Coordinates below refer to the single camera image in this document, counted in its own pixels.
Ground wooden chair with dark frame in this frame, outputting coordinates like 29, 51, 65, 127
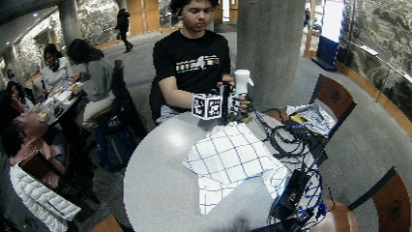
345, 166, 412, 232
309, 73, 357, 138

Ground blue bag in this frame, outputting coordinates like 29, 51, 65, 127
93, 124, 139, 173

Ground the person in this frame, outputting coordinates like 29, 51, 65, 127
148, 0, 255, 126

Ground cluttered dark side table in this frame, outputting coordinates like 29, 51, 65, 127
27, 80, 88, 128

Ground metal wall handrail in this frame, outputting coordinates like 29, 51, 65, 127
347, 38, 412, 85

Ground round wooden chair seat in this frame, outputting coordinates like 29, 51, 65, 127
309, 199, 360, 232

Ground white cube with black markers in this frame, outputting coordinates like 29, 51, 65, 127
191, 93, 225, 121

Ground crumpled silver foil bag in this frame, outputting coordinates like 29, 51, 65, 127
285, 102, 339, 136

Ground wooden chair corner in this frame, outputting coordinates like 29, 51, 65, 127
89, 215, 127, 232

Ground white quilted jacket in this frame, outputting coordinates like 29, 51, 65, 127
8, 163, 83, 232

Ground white cloth with blue checks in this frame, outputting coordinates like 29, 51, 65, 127
181, 122, 289, 216

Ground bundle of black cables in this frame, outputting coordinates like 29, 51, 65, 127
253, 110, 329, 165

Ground blue and white banner stand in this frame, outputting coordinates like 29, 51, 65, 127
316, 0, 345, 71

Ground blue cables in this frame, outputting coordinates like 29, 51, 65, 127
295, 162, 329, 230

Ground white spray bottle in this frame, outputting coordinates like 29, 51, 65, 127
232, 69, 256, 114

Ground black jacket on chair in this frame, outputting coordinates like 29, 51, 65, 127
109, 59, 148, 138

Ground slim grey concrete pillar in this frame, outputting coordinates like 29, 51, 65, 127
56, 0, 85, 47

